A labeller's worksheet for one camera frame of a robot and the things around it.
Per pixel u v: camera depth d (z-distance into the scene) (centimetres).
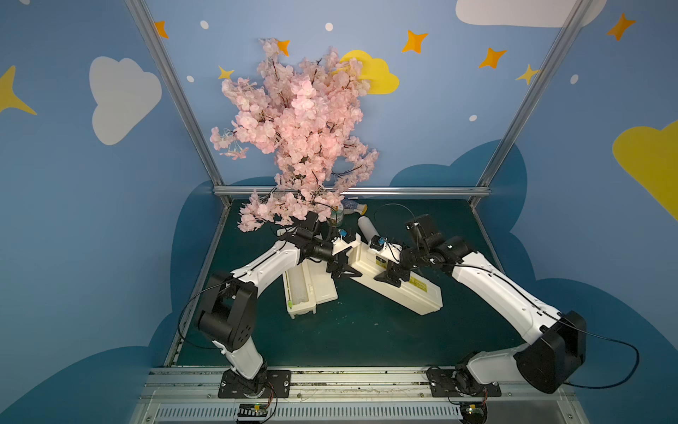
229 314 45
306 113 57
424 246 59
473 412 73
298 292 86
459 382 67
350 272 75
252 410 73
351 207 119
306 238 70
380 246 66
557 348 40
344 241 70
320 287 86
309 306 83
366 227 108
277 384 73
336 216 111
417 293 80
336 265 72
